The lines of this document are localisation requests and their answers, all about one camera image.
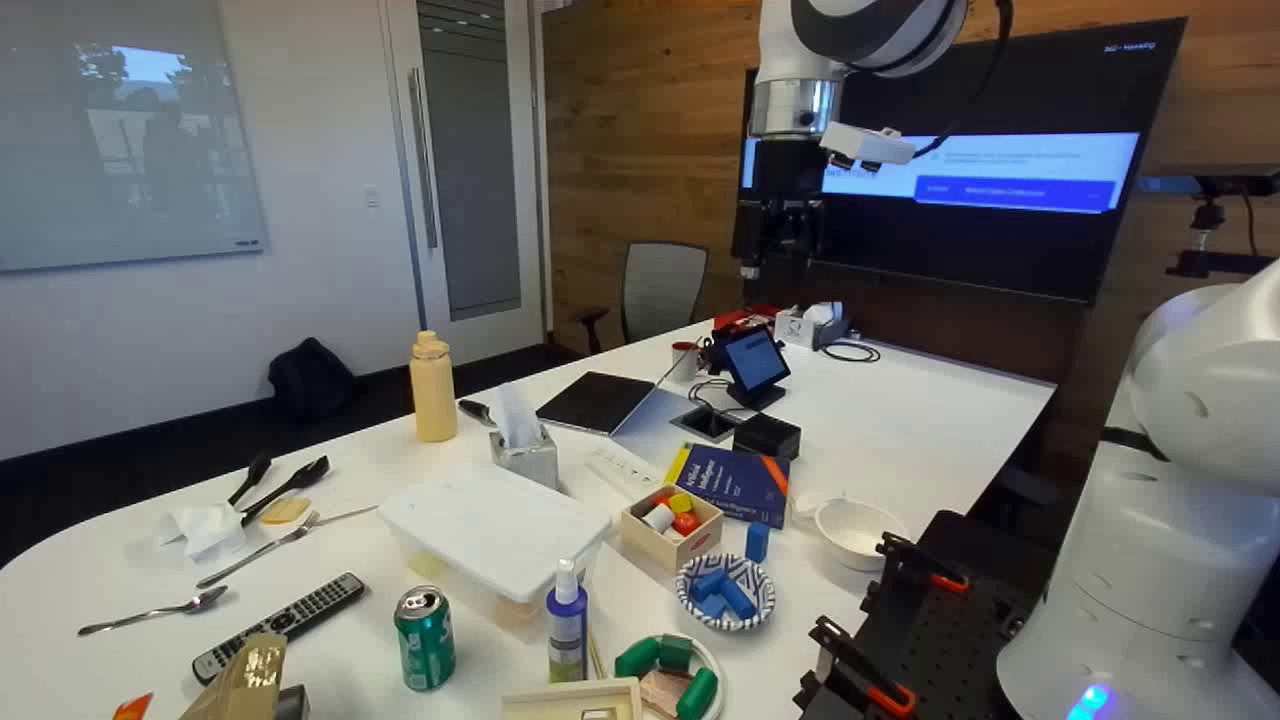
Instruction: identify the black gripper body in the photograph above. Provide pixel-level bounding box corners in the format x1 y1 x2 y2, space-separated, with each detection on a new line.
726 136 834 269

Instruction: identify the small black box device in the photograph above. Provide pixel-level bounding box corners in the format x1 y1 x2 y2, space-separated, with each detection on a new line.
726 413 803 468

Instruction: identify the white small device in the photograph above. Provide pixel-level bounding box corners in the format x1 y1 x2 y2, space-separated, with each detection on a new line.
771 297 855 357

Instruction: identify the red object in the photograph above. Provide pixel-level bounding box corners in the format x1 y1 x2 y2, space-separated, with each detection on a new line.
707 303 778 340

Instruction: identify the touchscreen terminal on stand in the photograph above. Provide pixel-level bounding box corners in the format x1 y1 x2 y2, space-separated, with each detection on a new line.
703 322 794 413

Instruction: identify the grey office chair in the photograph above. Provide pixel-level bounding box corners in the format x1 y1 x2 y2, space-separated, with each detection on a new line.
576 238 711 357

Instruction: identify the flat black tablet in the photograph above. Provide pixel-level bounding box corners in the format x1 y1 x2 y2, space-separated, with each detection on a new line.
531 369 658 434

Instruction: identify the blue book orange stripe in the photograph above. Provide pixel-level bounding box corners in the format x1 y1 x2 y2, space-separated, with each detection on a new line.
658 441 794 533

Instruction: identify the white keypad remote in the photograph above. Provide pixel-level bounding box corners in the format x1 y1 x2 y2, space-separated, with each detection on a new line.
585 444 669 501

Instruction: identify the white bowl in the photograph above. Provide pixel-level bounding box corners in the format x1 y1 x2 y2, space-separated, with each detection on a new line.
811 495 909 572

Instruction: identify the single blue block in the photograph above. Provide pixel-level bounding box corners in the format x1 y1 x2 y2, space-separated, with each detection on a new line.
738 514 774 569

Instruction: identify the wooden tray of coloured blocks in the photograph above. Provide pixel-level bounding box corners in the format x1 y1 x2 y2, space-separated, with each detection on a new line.
610 482 726 577

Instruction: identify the tissue box with tissue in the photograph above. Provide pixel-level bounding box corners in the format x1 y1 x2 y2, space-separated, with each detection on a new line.
483 380 567 490

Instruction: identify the black orange clamp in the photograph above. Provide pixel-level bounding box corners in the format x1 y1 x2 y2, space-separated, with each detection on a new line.
869 526 975 604
803 612 924 720

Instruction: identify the white door glass panel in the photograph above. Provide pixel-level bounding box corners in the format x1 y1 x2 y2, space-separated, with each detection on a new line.
378 0 553 369

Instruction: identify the blue patterned plate with blocks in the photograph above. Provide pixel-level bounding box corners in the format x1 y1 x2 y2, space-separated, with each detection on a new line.
671 551 778 639

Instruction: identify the yellow squeeze bottle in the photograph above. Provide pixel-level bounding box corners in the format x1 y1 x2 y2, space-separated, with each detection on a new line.
404 329 463 447

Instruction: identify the white lidded plastic container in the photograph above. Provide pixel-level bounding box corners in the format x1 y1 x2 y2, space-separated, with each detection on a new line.
378 463 615 632

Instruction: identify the black perforated mounting board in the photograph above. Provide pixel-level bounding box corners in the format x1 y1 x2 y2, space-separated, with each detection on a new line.
792 508 1087 720

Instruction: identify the hand sanitizer bottle blue label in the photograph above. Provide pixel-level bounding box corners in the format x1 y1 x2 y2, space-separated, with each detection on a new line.
541 554 592 688

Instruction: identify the plate with green toy pieces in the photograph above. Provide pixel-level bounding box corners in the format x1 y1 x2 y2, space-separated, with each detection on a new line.
606 628 733 720

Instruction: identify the black backpack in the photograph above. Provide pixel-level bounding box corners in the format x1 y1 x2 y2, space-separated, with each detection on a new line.
264 333 362 427

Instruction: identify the green soda can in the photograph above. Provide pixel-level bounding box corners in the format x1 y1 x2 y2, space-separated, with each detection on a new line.
391 585 458 694

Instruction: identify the large black plastic spoon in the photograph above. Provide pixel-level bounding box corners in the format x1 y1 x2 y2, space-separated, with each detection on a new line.
237 450 331 526

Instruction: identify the small black plastic spoon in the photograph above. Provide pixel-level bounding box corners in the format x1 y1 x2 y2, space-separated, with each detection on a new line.
224 450 275 508

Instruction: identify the silver long spoon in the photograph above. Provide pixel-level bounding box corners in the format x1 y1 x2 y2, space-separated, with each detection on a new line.
190 501 384 591

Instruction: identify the black remote control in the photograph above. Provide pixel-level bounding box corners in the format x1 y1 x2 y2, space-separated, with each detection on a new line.
186 569 373 688

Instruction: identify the crumpled white plastic wrap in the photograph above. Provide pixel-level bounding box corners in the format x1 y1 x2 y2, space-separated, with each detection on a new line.
160 495 246 563

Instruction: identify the gold yellow wedge object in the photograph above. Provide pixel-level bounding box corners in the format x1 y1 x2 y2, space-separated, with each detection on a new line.
176 628 310 720

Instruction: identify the silver fork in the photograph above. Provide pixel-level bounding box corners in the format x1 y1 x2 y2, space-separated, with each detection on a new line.
73 585 230 639

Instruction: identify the coiled grey cable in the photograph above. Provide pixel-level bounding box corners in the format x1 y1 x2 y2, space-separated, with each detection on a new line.
821 337 886 369

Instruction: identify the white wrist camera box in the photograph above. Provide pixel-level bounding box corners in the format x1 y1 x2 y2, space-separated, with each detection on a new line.
817 120 924 175

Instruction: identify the wall mounted television screen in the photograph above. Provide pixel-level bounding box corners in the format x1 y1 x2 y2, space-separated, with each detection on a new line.
735 14 1191 309

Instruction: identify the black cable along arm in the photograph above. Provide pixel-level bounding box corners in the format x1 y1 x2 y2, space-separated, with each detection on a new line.
915 0 1014 150

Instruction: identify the wall whiteboard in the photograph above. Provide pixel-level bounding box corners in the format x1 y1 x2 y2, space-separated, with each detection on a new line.
0 0 273 279

